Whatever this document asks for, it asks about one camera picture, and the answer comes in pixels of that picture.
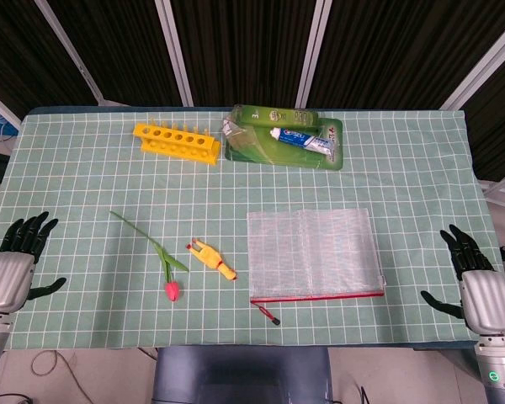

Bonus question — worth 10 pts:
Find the green checked tablecloth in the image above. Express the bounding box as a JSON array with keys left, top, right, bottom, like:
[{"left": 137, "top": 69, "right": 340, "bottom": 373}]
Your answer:
[{"left": 0, "top": 107, "right": 505, "bottom": 351}]

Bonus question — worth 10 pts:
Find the yellow test tube rack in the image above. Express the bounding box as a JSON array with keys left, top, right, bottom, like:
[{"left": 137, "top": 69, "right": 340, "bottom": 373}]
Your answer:
[{"left": 131, "top": 118, "right": 222, "bottom": 167}]

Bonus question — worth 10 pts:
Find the artificial pink tulip flower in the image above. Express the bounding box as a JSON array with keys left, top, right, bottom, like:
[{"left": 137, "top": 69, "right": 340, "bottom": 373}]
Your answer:
[{"left": 109, "top": 210, "right": 190, "bottom": 303}]

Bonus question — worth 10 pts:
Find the green blister pack card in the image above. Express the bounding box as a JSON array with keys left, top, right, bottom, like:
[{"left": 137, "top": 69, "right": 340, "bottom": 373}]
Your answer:
[{"left": 225, "top": 104, "right": 345, "bottom": 173}]

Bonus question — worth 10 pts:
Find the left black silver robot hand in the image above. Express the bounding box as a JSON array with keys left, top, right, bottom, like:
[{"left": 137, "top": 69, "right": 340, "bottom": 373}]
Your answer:
[{"left": 0, "top": 211, "right": 67, "bottom": 315}]

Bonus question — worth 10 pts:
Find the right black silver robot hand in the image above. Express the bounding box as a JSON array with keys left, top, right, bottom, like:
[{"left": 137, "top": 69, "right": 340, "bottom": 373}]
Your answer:
[{"left": 420, "top": 224, "right": 505, "bottom": 337}]

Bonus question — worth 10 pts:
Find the crumpled clear plastic wrapper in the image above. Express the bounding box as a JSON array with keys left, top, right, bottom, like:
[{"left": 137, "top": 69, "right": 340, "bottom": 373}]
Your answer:
[{"left": 221, "top": 118, "right": 254, "bottom": 153}]

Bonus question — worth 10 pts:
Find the yellow rubber chicken toy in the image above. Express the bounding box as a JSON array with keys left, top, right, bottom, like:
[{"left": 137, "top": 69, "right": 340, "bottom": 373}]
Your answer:
[{"left": 185, "top": 237, "right": 238, "bottom": 282}]

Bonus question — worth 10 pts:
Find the grey-blue robot torso base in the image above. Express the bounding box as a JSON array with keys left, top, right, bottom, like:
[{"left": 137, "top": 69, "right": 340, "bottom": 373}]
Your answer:
[{"left": 151, "top": 347, "right": 334, "bottom": 404}]

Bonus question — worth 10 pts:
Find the clear mesh zipper pouch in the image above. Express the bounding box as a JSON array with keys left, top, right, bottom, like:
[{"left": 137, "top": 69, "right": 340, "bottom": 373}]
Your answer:
[{"left": 247, "top": 208, "right": 386, "bottom": 305}]

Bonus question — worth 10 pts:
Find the thin floor cable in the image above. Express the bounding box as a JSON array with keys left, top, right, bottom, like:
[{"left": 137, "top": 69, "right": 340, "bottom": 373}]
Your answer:
[{"left": 29, "top": 348, "right": 92, "bottom": 404}]

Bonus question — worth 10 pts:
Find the white blue toothpaste tube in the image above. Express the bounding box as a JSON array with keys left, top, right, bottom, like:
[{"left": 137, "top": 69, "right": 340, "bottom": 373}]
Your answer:
[{"left": 269, "top": 127, "right": 336, "bottom": 158}]

